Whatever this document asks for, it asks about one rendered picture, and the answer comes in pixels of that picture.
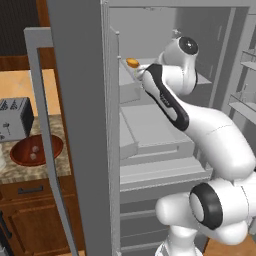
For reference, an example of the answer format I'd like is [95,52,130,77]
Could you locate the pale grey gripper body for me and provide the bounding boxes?
[134,65,148,81]

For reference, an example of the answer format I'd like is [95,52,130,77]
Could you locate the grey fridge shelf tray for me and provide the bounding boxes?
[118,58,214,105]

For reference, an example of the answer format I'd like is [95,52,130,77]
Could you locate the grey fridge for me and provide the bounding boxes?
[100,0,256,256]

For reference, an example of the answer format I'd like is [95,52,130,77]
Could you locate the wide grey fridge drawer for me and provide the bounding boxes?
[119,155,214,202]

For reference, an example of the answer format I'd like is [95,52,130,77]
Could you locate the grey fridge door with shelves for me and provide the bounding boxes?
[228,0,256,127]

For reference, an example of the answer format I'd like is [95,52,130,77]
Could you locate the red-brown bowl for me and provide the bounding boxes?
[9,133,65,167]

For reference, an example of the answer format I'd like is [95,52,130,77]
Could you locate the silver toaster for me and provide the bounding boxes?
[0,96,35,144]

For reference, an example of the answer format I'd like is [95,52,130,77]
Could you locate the dark glass wooden cupboard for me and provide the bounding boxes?
[0,0,56,72]

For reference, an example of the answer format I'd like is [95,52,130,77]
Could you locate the brown wooden drawer front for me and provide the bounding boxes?
[0,175,73,202]

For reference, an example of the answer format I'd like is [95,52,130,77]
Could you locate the brown wooden cupboard door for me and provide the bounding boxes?
[0,195,86,256]

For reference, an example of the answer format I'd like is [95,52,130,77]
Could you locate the grey fridge door handle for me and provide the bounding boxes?
[23,26,80,256]

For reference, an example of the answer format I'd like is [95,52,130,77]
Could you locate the dark drawer handle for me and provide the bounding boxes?
[17,185,45,196]

